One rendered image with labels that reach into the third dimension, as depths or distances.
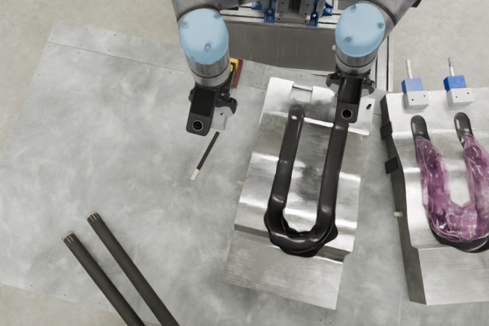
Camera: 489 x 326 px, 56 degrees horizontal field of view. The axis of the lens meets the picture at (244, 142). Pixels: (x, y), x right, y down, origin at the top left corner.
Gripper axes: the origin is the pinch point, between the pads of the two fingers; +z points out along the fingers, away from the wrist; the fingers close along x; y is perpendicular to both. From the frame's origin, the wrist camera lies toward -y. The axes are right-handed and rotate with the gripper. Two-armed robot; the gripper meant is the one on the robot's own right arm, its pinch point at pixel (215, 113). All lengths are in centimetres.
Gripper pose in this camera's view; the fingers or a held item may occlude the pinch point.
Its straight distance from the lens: 105.7
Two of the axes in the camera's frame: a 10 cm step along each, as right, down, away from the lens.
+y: 2.3, -9.4, 2.5
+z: 0.1, 2.6, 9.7
